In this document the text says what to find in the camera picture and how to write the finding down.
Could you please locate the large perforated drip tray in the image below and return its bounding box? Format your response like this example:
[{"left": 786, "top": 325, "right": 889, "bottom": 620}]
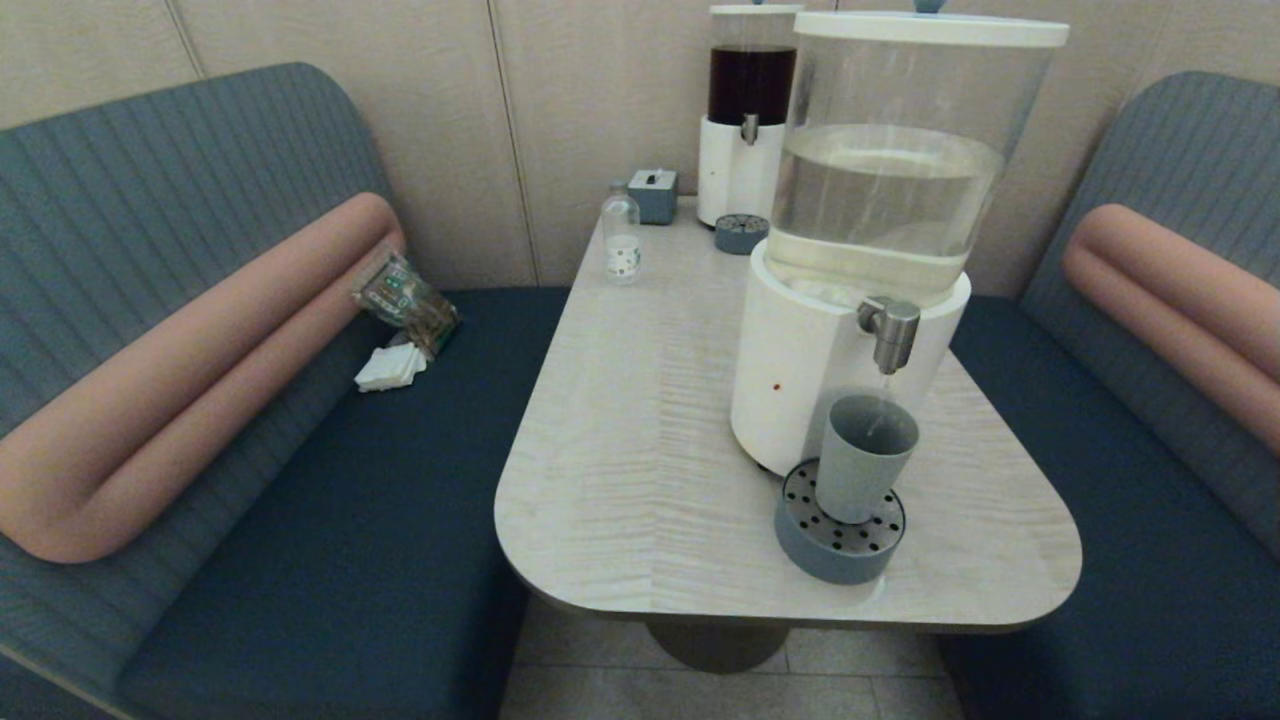
[{"left": 773, "top": 456, "right": 907, "bottom": 585}]

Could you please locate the blue-grey ribbed sofa backrest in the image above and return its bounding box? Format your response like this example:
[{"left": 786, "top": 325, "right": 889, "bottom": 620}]
[
  {"left": 0, "top": 62, "right": 406, "bottom": 701},
  {"left": 1020, "top": 70, "right": 1280, "bottom": 556}
]

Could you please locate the crinkled snack bag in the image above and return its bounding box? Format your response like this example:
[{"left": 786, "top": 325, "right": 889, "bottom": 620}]
[{"left": 351, "top": 252, "right": 462, "bottom": 361}]

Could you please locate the dark tea dispenser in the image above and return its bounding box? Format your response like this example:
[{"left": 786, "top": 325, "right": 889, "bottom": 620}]
[{"left": 696, "top": 3, "right": 804, "bottom": 229}]

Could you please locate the pink sofa bolster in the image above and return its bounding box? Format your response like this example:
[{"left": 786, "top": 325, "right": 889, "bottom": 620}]
[
  {"left": 1062, "top": 204, "right": 1280, "bottom": 456},
  {"left": 0, "top": 192, "right": 406, "bottom": 563}
]

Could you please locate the white water dispenser lid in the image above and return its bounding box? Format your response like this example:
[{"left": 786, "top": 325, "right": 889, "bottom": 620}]
[{"left": 795, "top": 0, "right": 1070, "bottom": 48}]

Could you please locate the dark round table pedestal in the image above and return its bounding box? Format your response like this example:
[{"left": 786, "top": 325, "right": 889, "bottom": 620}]
[{"left": 645, "top": 618, "right": 791, "bottom": 673}]

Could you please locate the large steel dispenser tap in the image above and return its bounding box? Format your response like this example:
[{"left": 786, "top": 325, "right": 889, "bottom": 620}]
[{"left": 857, "top": 296, "right": 922, "bottom": 376}]

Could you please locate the large clear water dispenser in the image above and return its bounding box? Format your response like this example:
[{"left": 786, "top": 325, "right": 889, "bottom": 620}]
[{"left": 730, "top": 10, "right": 1070, "bottom": 478}]

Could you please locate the grey plastic cup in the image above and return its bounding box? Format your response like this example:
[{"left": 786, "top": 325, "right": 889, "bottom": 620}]
[{"left": 814, "top": 393, "right": 920, "bottom": 524}]

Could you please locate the clear bottle white label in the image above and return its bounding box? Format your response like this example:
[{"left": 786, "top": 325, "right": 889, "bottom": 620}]
[{"left": 601, "top": 180, "right": 643, "bottom": 285}]

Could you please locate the blue-grey tissue box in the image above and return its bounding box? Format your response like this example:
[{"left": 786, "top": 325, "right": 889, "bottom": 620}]
[{"left": 628, "top": 168, "right": 679, "bottom": 225}]

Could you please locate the white folded napkin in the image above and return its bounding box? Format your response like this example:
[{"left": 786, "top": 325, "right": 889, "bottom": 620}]
[{"left": 354, "top": 343, "right": 428, "bottom": 393}]

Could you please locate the dark blue seat cushion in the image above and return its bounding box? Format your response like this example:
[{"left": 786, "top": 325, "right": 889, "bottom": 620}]
[
  {"left": 115, "top": 287, "right": 571, "bottom": 720},
  {"left": 935, "top": 295, "right": 1280, "bottom": 720}
]

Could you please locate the small perforated drip tray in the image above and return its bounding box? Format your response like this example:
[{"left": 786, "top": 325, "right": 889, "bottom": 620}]
[{"left": 714, "top": 213, "right": 770, "bottom": 255}]

